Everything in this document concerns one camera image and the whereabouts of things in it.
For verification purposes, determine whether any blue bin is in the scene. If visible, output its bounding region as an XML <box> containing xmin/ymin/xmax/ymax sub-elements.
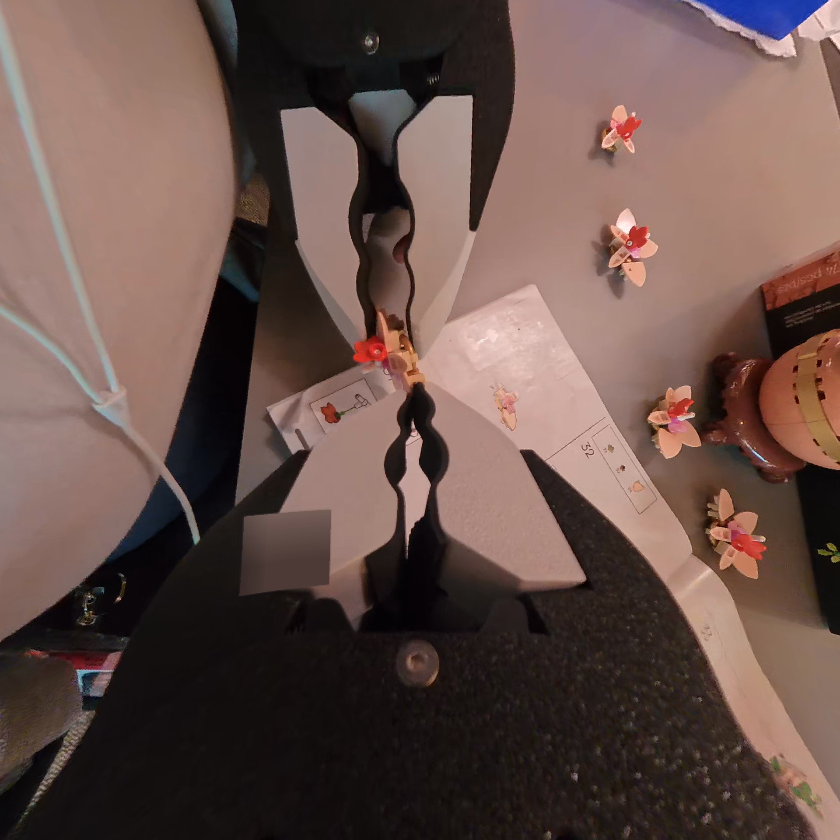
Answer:
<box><xmin>681</xmin><ymin>0</ymin><xmax>836</xmax><ymax>42</ymax></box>

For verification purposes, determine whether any toy brick orchid plant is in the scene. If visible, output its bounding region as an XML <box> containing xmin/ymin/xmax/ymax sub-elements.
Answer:
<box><xmin>697</xmin><ymin>328</ymin><xmax>840</xmax><ymax>484</ymax></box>

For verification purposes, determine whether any white instruction booklet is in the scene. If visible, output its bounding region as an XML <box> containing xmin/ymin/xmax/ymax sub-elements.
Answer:
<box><xmin>266</xmin><ymin>283</ymin><xmax>826</xmax><ymax>829</ymax></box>

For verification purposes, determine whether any thin white cable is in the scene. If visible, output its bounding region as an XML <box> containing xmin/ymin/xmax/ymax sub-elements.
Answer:
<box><xmin>0</xmin><ymin>16</ymin><xmax>202</xmax><ymax>546</ymax></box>

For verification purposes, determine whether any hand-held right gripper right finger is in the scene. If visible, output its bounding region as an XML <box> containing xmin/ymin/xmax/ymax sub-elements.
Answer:
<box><xmin>410</xmin><ymin>386</ymin><xmax>588</xmax><ymax>626</ymax></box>

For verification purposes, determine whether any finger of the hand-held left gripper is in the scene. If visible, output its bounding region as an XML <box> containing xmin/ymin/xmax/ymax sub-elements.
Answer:
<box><xmin>395</xmin><ymin>95</ymin><xmax>478</xmax><ymax>361</ymax></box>
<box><xmin>279</xmin><ymin>104</ymin><xmax>378</xmax><ymax>354</ymax></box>

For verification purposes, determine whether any dark toy set box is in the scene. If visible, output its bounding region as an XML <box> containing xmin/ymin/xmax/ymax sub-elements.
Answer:
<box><xmin>760</xmin><ymin>244</ymin><xmax>840</xmax><ymax>636</ymax></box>

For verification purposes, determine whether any grey desk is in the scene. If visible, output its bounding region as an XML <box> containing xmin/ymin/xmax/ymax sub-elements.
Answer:
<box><xmin>233</xmin><ymin>0</ymin><xmax>840</xmax><ymax>840</ymax></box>

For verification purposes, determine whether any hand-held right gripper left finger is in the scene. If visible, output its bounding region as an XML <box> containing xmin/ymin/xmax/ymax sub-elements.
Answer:
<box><xmin>279</xmin><ymin>387</ymin><xmax>422</xmax><ymax>622</ymax></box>

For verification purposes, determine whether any toy brick orchid flower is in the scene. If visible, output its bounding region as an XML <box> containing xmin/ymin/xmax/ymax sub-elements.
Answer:
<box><xmin>600</xmin><ymin>105</ymin><xmax>644</xmax><ymax>156</ymax></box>
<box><xmin>646</xmin><ymin>385</ymin><xmax>704</xmax><ymax>460</ymax></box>
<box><xmin>606</xmin><ymin>208</ymin><xmax>661</xmax><ymax>289</ymax></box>
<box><xmin>352</xmin><ymin>308</ymin><xmax>429</xmax><ymax>396</ymax></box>
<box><xmin>703</xmin><ymin>487</ymin><xmax>769</xmax><ymax>581</ymax></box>

